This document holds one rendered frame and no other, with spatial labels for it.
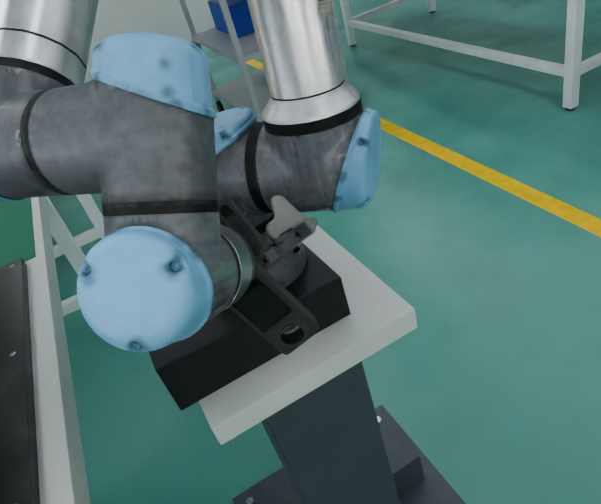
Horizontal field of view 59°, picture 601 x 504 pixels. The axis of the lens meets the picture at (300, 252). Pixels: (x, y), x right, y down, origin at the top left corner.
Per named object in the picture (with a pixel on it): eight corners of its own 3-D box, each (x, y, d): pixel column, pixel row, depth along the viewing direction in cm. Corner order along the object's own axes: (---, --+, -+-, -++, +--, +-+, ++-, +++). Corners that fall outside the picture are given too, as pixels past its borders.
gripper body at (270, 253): (243, 195, 57) (209, 192, 45) (292, 258, 57) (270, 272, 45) (190, 238, 58) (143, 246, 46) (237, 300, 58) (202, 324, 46)
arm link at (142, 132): (18, 46, 34) (32, 219, 34) (166, 15, 29) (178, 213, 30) (105, 74, 41) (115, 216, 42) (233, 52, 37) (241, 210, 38)
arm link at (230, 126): (217, 192, 80) (187, 106, 73) (300, 187, 75) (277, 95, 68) (181, 237, 71) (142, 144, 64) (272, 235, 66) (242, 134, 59)
